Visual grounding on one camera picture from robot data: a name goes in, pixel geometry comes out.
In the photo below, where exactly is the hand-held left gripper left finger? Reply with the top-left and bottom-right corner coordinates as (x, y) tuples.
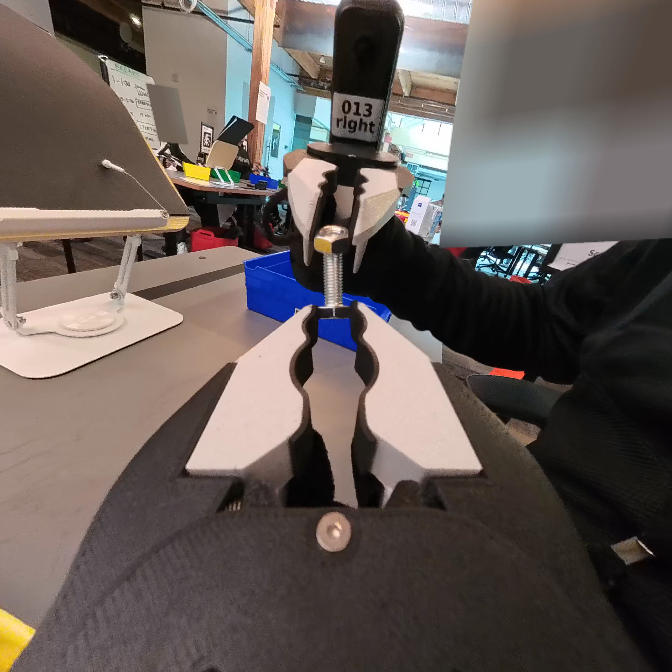
(185, 306), (322, 499)

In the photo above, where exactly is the red tote basket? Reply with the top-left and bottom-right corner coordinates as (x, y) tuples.
(188, 226), (240, 253)

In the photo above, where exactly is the person's right hand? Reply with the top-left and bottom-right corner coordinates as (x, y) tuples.
(290, 183), (440, 338)

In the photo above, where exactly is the whiteboard with handwriting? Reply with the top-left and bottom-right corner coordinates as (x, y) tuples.
(102, 57), (161, 151)

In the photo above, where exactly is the white carton box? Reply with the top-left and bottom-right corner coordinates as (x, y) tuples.
(409, 196), (437, 235)

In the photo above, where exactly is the blue storage bin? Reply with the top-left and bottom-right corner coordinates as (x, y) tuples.
(243, 250), (392, 352)

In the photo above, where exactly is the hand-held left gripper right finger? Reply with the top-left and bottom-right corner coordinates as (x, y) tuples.
(349, 302), (484, 507)

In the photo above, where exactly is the framed marker sign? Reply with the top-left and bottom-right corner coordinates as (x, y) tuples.
(546, 240), (621, 272)

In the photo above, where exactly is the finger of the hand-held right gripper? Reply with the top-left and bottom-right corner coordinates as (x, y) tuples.
(336, 167), (401, 275)
(287, 159), (340, 263)

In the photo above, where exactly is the wooden pillar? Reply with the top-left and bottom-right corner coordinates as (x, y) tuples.
(246, 0), (278, 167)

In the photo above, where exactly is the yellow storage bin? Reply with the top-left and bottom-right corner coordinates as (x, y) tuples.
(0, 606), (36, 666)

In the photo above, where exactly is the person's right forearm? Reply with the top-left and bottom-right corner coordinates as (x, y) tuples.
(433, 231), (610, 386)

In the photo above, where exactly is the steel hex bolt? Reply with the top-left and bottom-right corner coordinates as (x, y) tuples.
(313, 225), (349, 308)

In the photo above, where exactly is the white folding stand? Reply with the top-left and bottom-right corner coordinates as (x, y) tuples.
(0, 206), (185, 379)

